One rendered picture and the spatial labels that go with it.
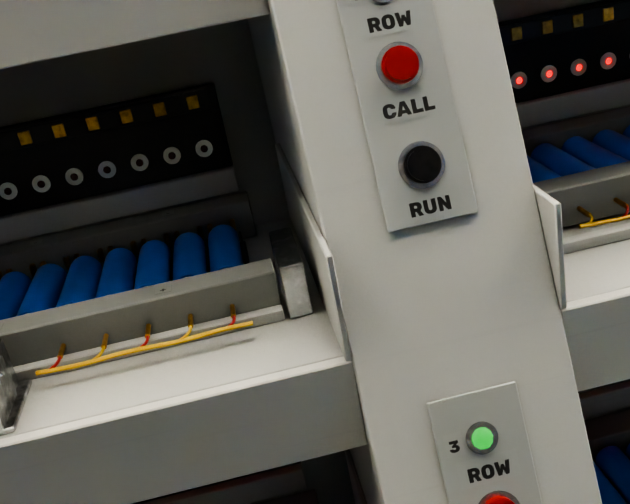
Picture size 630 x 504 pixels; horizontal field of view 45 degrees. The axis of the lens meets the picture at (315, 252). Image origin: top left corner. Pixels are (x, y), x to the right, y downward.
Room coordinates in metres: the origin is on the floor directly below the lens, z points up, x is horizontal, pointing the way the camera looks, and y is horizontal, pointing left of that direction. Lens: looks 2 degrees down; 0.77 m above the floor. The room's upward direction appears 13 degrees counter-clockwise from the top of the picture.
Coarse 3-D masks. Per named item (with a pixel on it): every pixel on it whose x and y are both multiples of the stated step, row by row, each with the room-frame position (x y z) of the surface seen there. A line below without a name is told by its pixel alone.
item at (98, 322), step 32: (160, 288) 0.37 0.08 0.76; (192, 288) 0.37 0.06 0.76; (224, 288) 0.37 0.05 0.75; (256, 288) 0.37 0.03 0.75; (0, 320) 0.37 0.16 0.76; (32, 320) 0.37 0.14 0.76; (64, 320) 0.36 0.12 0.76; (96, 320) 0.36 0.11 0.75; (128, 320) 0.37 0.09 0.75; (160, 320) 0.37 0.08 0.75; (192, 320) 0.36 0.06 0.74; (32, 352) 0.36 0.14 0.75; (64, 352) 0.37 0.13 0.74; (128, 352) 0.35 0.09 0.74
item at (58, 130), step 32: (160, 96) 0.47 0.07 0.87; (192, 96) 0.47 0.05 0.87; (0, 128) 0.46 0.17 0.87; (32, 128) 0.46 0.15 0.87; (64, 128) 0.47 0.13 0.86; (96, 128) 0.47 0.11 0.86; (128, 128) 0.47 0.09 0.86; (160, 128) 0.48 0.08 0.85; (192, 128) 0.48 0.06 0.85; (224, 128) 0.49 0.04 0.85; (0, 160) 0.47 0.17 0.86; (32, 160) 0.47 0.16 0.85; (64, 160) 0.48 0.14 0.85; (96, 160) 0.48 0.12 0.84; (128, 160) 0.48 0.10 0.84; (160, 160) 0.48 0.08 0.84; (192, 160) 0.49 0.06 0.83; (224, 160) 0.49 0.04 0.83; (32, 192) 0.48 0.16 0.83; (64, 192) 0.48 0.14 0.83; (96, 192) 0.49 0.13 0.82
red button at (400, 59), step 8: (392, 48) 0.32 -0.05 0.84; (400, 48) 0.32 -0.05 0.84; (408, 48) 0.33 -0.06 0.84; (384, 56) 0.32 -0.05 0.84; (392, 56) 0.32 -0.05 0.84; (400, 56) 0.32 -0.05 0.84; (408, 56) 0.32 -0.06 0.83; (416, 56) 0.33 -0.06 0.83; (384, 64) 0.32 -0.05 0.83; (392, 64) 0.32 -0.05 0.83; (400, 64) 0.32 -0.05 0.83; (408, 64) 0.32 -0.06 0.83; (416, 64) 0.32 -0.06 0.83; (384, 72) 0.32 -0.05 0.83; (392, 72) 0.32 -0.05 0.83; (400, 72) 0.32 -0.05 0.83; (408, 72) 0.32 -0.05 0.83; (416, 72) 0.33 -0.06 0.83; (392, 80) 0.32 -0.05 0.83; (400, 80) 0.32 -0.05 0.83; (408, 80) 0.33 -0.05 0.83
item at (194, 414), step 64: (128, 192) 0.48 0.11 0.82; (192, 192) 0.49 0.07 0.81; (256, 256) 0.45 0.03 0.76; (320, 256) 0.33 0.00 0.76; (320, 320) 0.36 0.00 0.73; (64, 384) 0.35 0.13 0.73; (128, 384) 0.34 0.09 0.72; (192, 384) 0.33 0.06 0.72; (256, 384) 0.32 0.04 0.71; (320, 384) 0.33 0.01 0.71; (0, 448) 0.32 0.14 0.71; (64, 448) 0.32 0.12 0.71; (128, 448) 0.32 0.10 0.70; (192, 448) 0.33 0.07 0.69; (256, 448) 0.33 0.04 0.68; (320, 448) 0.34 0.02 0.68
